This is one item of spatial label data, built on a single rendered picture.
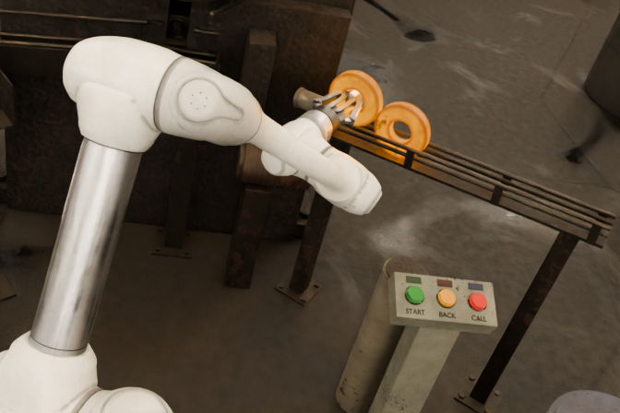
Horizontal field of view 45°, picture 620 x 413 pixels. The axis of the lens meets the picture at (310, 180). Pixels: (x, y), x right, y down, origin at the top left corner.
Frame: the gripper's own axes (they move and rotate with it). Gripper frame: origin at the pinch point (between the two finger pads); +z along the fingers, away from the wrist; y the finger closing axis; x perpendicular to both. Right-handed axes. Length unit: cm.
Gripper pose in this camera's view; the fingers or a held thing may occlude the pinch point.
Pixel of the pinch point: (357, 93)
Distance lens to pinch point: 202.0
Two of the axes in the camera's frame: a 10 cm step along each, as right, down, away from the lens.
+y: 8.4, 4.5, -3.1
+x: 1.8, -7.6, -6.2
